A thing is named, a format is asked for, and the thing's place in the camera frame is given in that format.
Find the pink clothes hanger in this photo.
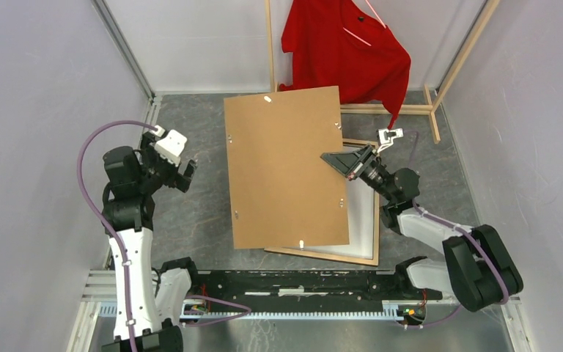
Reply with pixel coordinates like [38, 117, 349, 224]
[339, 1, 388, 48]

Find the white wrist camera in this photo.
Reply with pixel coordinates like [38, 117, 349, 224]
[152, 125, 188, 166]
[377, 128, 404, 155]

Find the brown backing board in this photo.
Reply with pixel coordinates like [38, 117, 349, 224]
[224, 86, 349, 249]

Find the wooden picture frame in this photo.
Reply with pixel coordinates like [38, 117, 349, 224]
[263, 138, 381, 267]

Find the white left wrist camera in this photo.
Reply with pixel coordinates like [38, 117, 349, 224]
[152, 125, 188, 166]

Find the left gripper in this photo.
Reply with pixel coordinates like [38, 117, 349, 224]
[136, 132, 197, 194]

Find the wooden clothes rack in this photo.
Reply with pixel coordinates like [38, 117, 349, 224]
[263, 0, 500, 144]

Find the red t-shirt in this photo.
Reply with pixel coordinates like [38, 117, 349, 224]
[279, 1, 411, 127]

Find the landscape photo print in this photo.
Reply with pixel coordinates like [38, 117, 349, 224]
[301, 142, 377, 260]

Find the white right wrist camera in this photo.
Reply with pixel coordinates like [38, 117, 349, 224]
[377, 128, 404, 155]

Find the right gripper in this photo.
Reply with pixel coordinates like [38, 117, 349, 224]
[322, 144, 395, 203]

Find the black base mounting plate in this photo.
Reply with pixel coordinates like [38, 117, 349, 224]
[190, 270, 443, 314]

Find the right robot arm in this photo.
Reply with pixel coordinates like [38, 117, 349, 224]
[321, 144, 524, 312]

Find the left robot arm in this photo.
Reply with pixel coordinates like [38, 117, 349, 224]
[101, 130, 201, 351]

